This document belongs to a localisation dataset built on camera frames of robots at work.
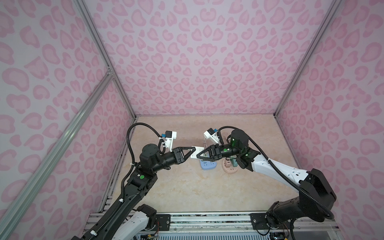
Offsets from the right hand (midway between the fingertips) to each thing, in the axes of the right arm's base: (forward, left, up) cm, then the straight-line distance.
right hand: (197, 160), depth 63 cm
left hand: (+2, 0, +1) cm, 3 cm away
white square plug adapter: (+4, 0, +1) cm, 4 cm away
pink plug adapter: (+10, -17, -23) cm, 30 cm away
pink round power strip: (+8, -19, -27) cm, 34 cm away
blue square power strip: (+11, -5, -27) cm, 29 cm away
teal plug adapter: (0, -16, -2) cm, 16 cm away
